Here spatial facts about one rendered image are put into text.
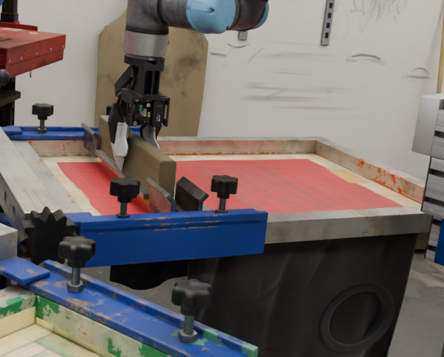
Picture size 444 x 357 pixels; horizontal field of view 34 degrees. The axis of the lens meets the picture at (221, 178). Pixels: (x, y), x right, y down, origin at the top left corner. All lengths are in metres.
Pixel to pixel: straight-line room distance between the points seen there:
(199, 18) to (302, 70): 2.68
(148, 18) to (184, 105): 2.29
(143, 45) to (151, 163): 0.20
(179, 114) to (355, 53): 1.05
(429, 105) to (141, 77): 0.48
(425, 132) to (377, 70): 2.96
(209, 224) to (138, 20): 0.38
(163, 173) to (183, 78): 2.33
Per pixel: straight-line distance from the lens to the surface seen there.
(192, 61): 3.51
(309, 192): 1.50
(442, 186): 1.17
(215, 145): 1.71
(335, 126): 4.04
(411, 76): 4.28
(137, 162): 1.30
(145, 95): 1.27
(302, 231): 1.21
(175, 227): 1.09
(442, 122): 1.16
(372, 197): 1.53
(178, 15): 1.22
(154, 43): 1.28
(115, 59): 3.36
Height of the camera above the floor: 1.36
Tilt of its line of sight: 15 degrees down
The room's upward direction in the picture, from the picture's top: 6 degrees clockwise
